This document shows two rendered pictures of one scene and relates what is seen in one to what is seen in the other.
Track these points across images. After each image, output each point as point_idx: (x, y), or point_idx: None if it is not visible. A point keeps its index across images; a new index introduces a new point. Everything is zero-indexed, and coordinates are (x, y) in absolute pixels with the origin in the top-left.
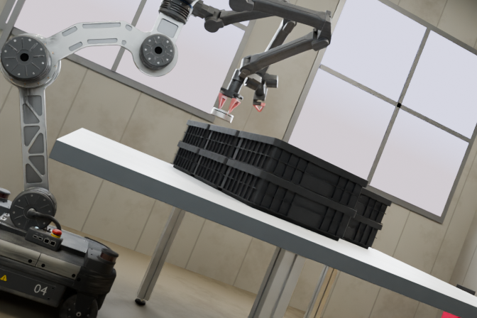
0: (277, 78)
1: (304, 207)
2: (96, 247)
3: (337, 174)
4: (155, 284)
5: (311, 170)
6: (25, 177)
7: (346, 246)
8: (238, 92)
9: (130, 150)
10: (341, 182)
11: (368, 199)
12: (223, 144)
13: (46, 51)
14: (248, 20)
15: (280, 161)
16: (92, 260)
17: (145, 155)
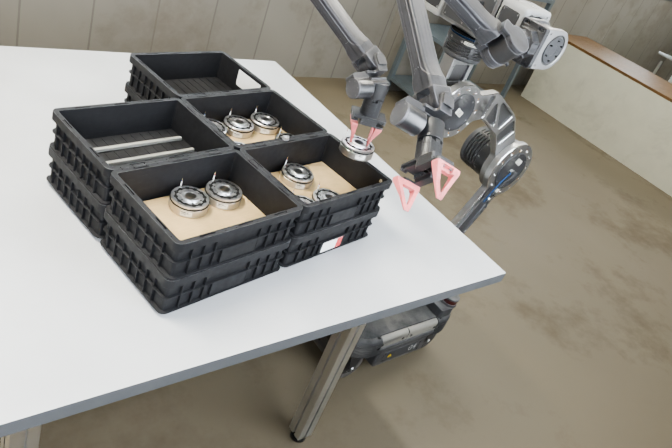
0: (405, 103)
1: None
2: None
3: (162, 60)
4: (296, 410)
5: (186, 64)
6: None
7: (122, 99)
8: (360, 108)
9: (395, 218)
10: (156, 64)
11: (94, 117)
12: (284, 119)
13: (472, 132)
14: (451, 8)
15: (211, 67)
16: None
17: (402, 244)
